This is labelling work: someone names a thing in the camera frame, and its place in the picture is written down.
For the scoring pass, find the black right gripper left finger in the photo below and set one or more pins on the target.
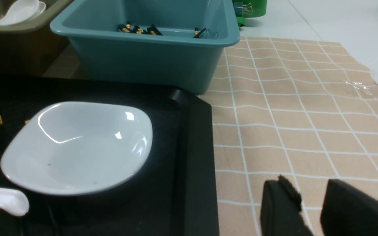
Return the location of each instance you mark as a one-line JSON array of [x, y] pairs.
[[281, 209]]

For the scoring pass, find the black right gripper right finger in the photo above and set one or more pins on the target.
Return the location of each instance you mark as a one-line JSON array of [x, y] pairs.
[[347, 211]]

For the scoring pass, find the white square dish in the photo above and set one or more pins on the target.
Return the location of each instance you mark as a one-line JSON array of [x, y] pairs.
[[78, 148]]

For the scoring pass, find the white ceramic spoon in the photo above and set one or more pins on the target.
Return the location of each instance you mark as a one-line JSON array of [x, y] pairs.
[[14, 202]]

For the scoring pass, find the checkered tan tablecloth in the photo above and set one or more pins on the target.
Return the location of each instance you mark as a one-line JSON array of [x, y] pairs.
[[303, 109]]

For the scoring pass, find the black plastic tray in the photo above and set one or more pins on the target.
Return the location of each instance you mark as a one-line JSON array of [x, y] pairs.
[[175, 193]]

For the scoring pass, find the lone chopstick in bin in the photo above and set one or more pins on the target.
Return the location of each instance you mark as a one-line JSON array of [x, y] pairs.
[[198, 32]]

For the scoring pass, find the teal plastic bin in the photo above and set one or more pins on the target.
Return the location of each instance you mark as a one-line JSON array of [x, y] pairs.
[[175, 59]]

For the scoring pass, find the green clip stand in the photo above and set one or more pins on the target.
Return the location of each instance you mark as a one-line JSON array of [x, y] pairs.
[[249, 9]]

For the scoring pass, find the black chopsticks in bin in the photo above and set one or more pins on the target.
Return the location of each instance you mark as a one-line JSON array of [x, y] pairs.
[[128, 27]]

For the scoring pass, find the olive brown plastic bin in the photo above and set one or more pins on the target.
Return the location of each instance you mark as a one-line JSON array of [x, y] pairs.
[[31, 47]]

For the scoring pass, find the white spoon in bin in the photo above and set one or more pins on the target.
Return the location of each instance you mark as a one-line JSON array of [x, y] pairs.
[[22, 11]]

